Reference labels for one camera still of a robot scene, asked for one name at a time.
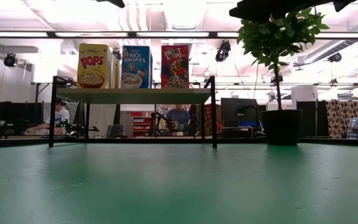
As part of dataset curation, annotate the brown white patterned cloth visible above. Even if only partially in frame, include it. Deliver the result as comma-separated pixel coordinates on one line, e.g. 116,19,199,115
324,99,358,139

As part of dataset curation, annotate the red storage rack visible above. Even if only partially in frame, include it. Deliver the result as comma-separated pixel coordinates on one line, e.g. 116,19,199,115
131,111,152,138

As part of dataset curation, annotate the green plant in black pot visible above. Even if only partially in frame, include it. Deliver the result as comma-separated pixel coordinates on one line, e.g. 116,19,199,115
236,9,331,147

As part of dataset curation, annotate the black partition panel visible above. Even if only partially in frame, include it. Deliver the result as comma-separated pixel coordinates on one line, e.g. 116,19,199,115
296,100,326,138

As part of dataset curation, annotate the black aluminium table frame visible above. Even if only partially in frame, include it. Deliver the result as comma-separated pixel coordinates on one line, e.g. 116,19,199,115
0,136,358,149

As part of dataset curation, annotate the long ceiling light rail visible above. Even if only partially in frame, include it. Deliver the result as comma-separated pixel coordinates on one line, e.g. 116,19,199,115
0,30,358,40

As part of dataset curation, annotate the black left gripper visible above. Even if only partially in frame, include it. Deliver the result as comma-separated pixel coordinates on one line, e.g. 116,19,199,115
95,0,126,9

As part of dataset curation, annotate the white cabinet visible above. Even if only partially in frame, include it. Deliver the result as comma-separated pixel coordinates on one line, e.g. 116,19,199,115
290,85,319,102

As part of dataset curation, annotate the yellow Corn Pops cereal box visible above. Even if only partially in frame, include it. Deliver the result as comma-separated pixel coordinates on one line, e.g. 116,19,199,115
76,42,117,90
115,58,122,90

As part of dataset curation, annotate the red Froot Loops cereal box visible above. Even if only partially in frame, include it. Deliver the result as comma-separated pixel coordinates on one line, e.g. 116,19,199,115
161,44,190,90

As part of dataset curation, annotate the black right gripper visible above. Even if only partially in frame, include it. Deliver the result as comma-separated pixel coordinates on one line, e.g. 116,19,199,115
228,0,357,25

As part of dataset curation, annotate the orange mandala cloth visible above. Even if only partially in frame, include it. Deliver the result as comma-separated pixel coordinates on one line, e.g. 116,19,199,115
203,104,223,138

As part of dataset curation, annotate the blue Rice Krispies cereal box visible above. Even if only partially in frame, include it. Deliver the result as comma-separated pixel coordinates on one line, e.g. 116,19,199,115
121,45,154,90

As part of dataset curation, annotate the black monitor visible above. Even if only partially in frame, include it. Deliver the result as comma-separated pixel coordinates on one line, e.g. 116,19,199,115
0,101,46,135
220,97,260,129

